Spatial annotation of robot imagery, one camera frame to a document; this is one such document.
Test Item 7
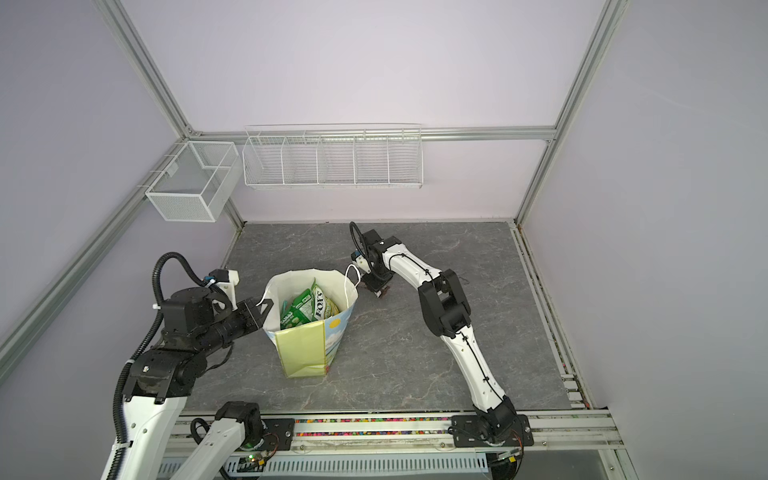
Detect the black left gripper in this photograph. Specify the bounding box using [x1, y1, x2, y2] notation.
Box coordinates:
[195, 296, 273, 357]

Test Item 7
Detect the green Fox's candy packet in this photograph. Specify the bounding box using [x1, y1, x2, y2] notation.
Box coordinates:
[280, 288, 315, 330]

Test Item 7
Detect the white and green paper bag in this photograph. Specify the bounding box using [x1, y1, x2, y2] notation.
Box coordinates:
[264, 269, 358, 378]

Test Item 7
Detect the yellow-green Fox's candy packet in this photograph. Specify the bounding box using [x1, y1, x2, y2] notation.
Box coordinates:
[310, 281, 340, 321]

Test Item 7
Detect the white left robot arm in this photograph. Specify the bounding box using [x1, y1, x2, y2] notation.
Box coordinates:
[102, 252, 273, 479]

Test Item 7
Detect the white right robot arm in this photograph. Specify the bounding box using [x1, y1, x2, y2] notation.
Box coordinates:
[349, 222, 518, 444]

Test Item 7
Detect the small white mesh basket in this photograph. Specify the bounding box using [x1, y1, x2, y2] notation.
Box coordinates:
[145, 141, 243, 223]

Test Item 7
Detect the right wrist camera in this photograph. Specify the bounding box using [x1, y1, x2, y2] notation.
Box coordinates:
[351, 251, 371, 274]

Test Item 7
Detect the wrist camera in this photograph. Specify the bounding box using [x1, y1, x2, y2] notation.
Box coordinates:
[351, 251, 371, 274]
[204, 268, 240, 309]

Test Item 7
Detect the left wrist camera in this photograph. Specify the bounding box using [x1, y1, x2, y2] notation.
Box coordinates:
[204, 268, 240, 309]

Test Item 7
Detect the long white wire shelf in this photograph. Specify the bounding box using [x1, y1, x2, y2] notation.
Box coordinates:
[242, 123, 424, 189]

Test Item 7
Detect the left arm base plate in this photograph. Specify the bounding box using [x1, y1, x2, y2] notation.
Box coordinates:
[240, 417, 296, 453]

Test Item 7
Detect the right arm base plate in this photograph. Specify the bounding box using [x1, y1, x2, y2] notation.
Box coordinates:
[448, 414, 535, 448]

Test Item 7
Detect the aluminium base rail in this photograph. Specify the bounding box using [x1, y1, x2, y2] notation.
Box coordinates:
[149, 409, 625, 458]

